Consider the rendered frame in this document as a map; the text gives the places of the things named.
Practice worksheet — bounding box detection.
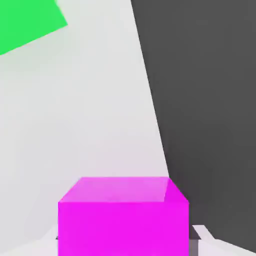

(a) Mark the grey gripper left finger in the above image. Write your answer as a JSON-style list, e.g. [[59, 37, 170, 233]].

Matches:
[[2, 225, 59, 256]]

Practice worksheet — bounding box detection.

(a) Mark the small magenta cube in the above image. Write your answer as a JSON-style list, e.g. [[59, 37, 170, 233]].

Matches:
[[57, 176, 190, 256]]

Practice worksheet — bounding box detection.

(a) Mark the large green box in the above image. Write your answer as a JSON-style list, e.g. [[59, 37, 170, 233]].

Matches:
[[0, 0, 69, 56]]

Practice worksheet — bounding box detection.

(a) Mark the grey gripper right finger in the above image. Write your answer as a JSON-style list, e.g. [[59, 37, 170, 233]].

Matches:
[[188, 224, 256, 256]]

